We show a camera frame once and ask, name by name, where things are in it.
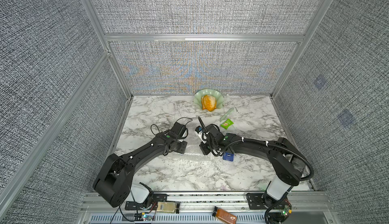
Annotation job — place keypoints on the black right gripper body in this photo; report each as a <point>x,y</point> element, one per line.
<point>206,147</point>

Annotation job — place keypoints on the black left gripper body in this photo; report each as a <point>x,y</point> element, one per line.
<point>181,146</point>

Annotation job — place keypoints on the clear bubble wrap sheet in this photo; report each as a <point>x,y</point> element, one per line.
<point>201,164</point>

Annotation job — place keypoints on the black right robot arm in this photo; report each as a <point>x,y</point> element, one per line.
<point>289,164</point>

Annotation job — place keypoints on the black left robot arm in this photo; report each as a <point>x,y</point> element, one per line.
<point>114,181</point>

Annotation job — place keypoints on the blue tape dispenser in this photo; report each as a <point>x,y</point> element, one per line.
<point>228,156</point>

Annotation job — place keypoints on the green snack packet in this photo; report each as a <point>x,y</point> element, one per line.
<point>227,123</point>

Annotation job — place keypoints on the clear plastic wrapper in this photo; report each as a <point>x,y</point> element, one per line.
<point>225,116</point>

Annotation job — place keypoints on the orange bread roll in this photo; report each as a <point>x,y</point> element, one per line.
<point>209,103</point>

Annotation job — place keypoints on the green scalloped plate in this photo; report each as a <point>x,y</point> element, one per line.
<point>200,94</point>

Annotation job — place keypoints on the beige electronics box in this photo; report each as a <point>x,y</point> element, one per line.
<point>168,207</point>

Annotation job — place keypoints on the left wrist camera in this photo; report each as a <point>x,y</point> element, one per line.
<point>179,131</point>

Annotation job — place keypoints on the aluminium front rail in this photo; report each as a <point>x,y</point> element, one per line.
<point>198,207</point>

